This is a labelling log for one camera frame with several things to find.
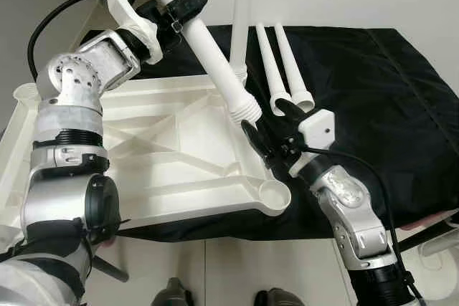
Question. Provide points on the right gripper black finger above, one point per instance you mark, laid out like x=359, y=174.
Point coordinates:
x=256, y=145
x=288, y=112

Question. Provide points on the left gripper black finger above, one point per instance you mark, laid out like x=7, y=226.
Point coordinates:
x=188, y=5

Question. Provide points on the white plastic table leg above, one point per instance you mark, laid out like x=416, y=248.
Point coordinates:
x=290, y=62
x=267, y=62
x=208, y=48
x=242, y=12

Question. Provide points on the white plastic children table top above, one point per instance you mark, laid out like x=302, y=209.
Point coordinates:
x=179, y=141

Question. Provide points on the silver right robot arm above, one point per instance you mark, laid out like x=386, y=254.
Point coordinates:
x=351, y=227

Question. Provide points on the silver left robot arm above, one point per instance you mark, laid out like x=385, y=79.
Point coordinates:
x=64, y=177

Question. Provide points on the black table cloth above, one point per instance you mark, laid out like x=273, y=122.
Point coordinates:
x=387, y=105

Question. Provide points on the grey right robot foot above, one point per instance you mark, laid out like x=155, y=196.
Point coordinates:
x=280, y=299

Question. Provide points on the grey robot foot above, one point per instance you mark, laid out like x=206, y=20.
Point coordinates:
x=280, y=299
x=172, y=295

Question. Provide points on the grey left robot foot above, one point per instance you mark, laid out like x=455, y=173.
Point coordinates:
x=172, y=295

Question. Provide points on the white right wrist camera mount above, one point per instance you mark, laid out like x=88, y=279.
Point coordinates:
x=317, y=128

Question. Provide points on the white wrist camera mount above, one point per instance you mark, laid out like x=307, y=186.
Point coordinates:
x=317, y=128
x=125, y=12

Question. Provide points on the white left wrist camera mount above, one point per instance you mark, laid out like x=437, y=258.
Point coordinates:
x=125, y=12

